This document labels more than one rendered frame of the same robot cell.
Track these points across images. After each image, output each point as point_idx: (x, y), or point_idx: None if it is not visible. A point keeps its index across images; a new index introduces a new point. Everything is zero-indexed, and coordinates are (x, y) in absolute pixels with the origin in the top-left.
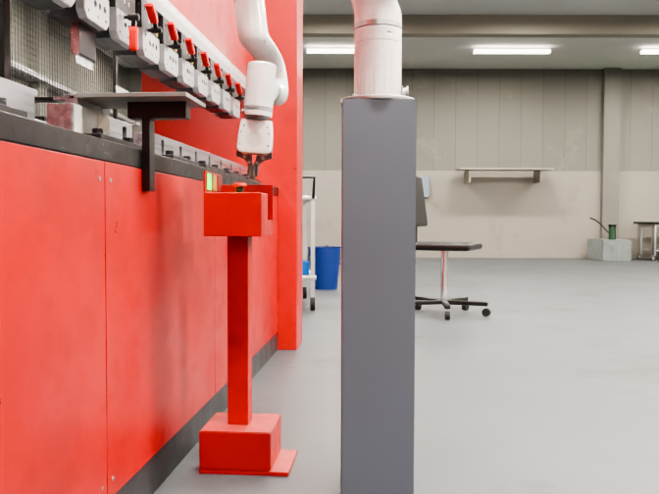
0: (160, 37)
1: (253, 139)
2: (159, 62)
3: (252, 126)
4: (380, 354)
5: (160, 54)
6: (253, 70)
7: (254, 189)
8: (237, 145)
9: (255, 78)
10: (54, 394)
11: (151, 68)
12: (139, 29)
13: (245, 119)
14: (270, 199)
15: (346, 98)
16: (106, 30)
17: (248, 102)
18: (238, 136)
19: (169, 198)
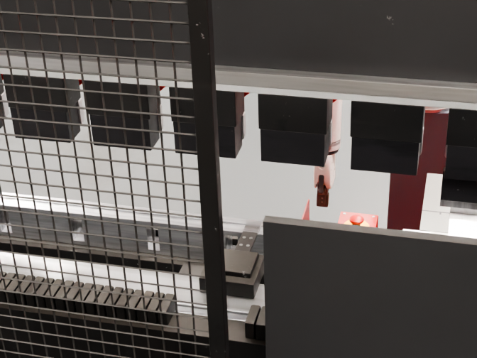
0: (243, 106)
1: (333, 170)
2: (244, 136)
3: (333, 159)
4: None
5: (244, 126)
6: (339, 104)
7: (306, 213)
8: (331, 184)
9: (341, 112)
10: None
11: (240, 148)
12: (331, 123)
13: (331, 155)
14: (309, 213)
15: (444, 109)
16: (419, 155)
17: (336, 138)
18: (331, 175)
19: None
